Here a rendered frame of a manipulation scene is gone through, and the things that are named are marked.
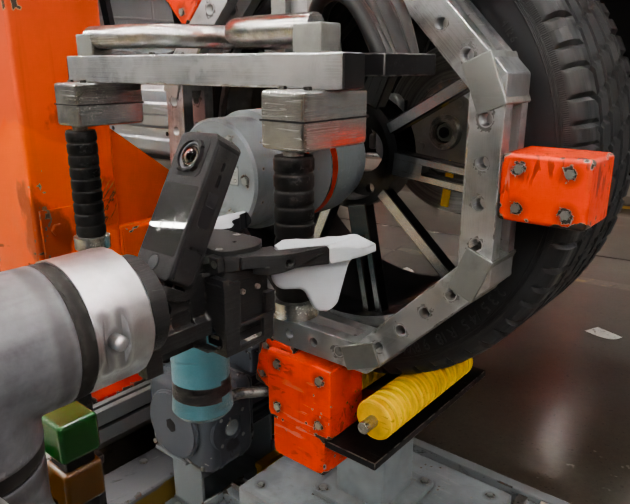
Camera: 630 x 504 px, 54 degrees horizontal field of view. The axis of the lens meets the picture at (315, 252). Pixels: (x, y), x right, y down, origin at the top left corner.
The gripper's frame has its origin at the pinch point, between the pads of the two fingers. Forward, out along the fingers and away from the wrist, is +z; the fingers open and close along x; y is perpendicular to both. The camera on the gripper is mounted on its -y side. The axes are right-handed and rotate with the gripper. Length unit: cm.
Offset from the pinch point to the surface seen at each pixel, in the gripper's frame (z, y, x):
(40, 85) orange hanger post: 8, -11, -62
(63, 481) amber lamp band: -19.7, 22.6, -13.0
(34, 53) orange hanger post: 8, -16, -62
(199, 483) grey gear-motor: 25, 67, -50
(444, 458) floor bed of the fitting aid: 74, 75, -21
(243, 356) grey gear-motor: 36, 42, -48
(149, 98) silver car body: 56, -6, -100
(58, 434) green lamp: -19.6, 17.6, -12.8
